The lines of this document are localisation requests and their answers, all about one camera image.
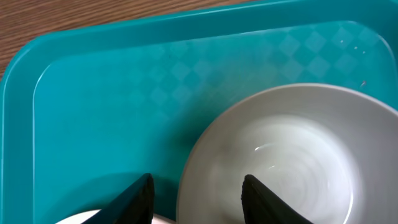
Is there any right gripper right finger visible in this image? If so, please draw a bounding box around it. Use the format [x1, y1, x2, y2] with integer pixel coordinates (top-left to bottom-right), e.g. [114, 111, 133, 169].
[241, 174, 312, 224]

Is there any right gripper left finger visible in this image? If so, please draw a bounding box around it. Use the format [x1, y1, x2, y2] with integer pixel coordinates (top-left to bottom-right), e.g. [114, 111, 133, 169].
[82, 173, 155, 224]

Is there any large white plate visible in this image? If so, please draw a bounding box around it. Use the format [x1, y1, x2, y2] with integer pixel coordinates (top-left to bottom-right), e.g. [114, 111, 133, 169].
[54, 208, 177, 224]

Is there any teal serving tray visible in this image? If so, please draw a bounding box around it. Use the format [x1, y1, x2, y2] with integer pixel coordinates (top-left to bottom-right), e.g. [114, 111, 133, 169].
[1, 1, 397, 223]

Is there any grey metal saucer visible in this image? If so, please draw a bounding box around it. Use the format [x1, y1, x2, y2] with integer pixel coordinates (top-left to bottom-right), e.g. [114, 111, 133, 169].
[177, 83, 397, 223]

